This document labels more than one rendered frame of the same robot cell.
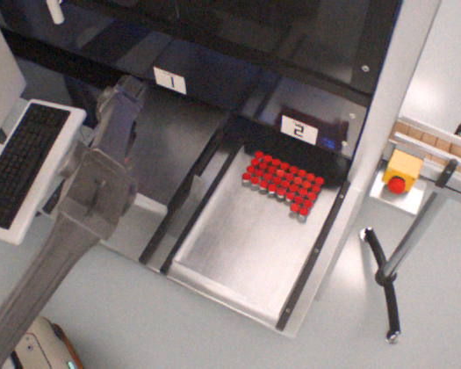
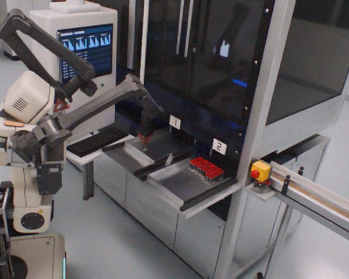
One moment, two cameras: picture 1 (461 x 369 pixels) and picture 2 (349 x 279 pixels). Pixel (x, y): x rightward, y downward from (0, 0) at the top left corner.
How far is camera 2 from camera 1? 104 cm
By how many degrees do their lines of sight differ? 34
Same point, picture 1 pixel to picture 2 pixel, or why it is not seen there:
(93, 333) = (81, 268)
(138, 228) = (138, 166)
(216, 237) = (169, 178)
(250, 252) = (181, 186)
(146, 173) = (150, 153)
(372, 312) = not seen: outside the picture
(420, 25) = (264, 83)
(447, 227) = not seen: outside the picture
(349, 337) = not seen: outside the picture
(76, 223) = (128, 82)
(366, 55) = (246, 102)
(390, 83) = (254, 114)
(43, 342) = (57, 243)
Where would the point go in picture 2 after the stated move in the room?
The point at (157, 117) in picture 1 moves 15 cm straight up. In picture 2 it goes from (164, 141) to (167, 118)
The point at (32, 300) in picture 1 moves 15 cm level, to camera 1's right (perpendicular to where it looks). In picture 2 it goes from (102, 100) to (138, 108)
